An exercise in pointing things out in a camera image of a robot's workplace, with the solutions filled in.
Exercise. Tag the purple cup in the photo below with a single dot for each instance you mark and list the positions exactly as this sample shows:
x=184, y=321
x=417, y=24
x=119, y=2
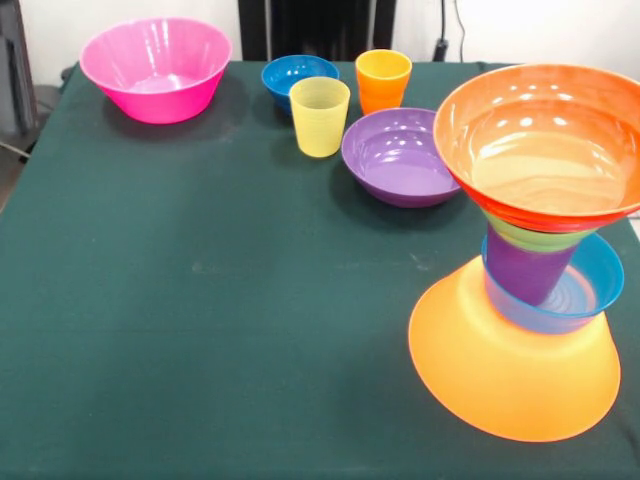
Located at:
x=525, y=275

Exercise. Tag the green bowl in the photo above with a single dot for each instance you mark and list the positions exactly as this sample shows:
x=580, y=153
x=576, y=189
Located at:
x=540, y=241

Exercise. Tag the large yellow-orange bowl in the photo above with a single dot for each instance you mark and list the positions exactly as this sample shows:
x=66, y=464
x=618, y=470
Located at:
x=500, y=385

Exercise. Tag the red bowl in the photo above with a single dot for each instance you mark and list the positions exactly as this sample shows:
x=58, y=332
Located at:
x=540, y=140

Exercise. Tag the light blue bowl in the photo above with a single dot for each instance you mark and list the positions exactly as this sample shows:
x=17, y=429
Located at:
x=602, y=280

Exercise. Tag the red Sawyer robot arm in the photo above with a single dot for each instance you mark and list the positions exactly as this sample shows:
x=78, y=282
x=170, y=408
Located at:
x=15, y=65

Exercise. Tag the purple bowl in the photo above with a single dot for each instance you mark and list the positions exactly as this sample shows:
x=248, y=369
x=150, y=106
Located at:
x=390, y=160

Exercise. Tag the yellow cup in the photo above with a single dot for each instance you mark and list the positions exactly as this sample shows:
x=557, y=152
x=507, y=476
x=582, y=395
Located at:
x=320, y=125

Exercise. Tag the dark green tablecloth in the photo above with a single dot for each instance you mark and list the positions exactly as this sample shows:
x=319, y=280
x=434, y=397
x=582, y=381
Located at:
x=200, y=325

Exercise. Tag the dark blue bowl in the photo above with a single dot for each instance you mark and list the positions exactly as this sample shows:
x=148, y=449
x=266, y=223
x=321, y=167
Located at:
x=282, y=75

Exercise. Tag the orange cup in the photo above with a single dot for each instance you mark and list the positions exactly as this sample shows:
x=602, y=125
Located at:
x=382, y=82

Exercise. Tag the pink bowl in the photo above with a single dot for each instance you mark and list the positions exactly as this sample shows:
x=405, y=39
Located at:
x=150, y=60

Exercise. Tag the grey office chair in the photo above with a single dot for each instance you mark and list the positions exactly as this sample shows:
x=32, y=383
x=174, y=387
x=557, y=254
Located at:
x=47, y=97

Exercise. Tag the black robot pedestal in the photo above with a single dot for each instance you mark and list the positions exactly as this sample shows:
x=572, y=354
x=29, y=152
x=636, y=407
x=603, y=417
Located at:
x=320, y=25

